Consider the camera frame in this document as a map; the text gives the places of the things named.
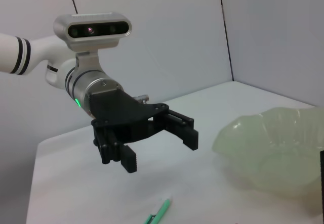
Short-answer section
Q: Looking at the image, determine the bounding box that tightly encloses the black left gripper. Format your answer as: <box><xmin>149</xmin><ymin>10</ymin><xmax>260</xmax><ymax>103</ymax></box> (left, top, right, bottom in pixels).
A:
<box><xmin>88</xmin><ymin>88</ymin><xmax>200</xmax><ymax>173</ymax></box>

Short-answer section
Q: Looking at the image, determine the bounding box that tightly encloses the translucent glass fruit plate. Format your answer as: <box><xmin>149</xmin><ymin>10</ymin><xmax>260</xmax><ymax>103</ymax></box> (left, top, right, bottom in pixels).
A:
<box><xmin>212</xmin><ymin>107</ymin><xmax>324</xmax><ymax>197</ymax></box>

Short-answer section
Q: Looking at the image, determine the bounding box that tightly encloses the silver left gripper socket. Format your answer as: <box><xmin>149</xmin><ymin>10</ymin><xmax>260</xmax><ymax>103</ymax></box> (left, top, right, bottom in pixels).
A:
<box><xmin>134</xmin><ymin>94</ymin><xmax>150</xmax><ymax>104</ymax></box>

